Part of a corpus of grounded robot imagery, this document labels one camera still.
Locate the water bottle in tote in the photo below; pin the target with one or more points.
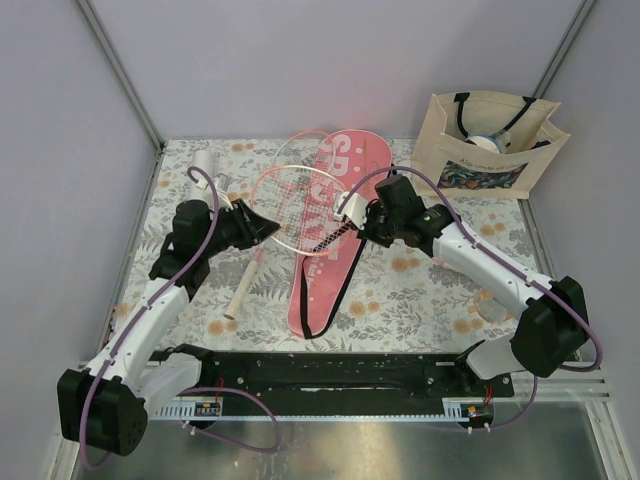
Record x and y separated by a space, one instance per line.
497 143

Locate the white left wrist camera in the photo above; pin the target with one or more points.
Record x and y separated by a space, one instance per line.
220 187

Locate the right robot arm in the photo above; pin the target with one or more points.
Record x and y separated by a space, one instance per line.
551 314

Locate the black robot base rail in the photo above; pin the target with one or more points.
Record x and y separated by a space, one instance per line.
295 375

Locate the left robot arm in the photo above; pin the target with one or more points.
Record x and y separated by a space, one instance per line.
108 403

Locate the white slotted cable duct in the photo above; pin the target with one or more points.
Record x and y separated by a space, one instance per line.
317 406

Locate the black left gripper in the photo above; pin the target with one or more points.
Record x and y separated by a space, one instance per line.
253 227

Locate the pink capped bottle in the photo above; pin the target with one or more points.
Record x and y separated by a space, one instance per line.
491 311

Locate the beige canvas tote bag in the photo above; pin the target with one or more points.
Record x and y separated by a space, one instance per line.
465 170

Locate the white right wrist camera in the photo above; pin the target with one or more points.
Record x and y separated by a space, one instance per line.
350 208

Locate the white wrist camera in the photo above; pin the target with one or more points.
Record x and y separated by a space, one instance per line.
220 187
350 208

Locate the pink racket bag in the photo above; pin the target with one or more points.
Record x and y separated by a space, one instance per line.
320 283

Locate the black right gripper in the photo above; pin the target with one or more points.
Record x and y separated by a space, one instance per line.
371 210

